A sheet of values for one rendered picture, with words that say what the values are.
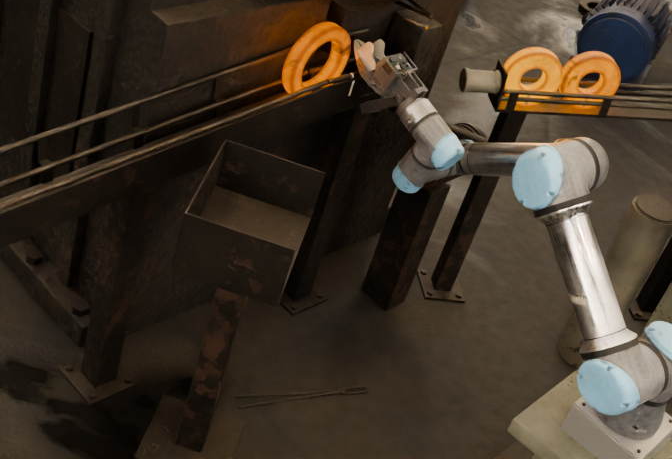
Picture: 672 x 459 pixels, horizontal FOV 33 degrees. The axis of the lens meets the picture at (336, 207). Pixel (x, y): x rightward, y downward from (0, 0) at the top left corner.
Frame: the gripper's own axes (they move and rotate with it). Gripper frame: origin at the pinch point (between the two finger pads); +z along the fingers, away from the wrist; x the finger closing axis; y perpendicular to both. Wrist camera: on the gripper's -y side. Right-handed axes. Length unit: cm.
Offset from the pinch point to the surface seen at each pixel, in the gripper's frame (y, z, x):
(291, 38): 1.2, 5.2, 17.5
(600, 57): 14, -28, -54
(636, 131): -72, -20, -186
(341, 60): 0.8, -3.0, 8.2
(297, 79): -0.5, -4.2, 21.8
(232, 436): -60, -54, 44
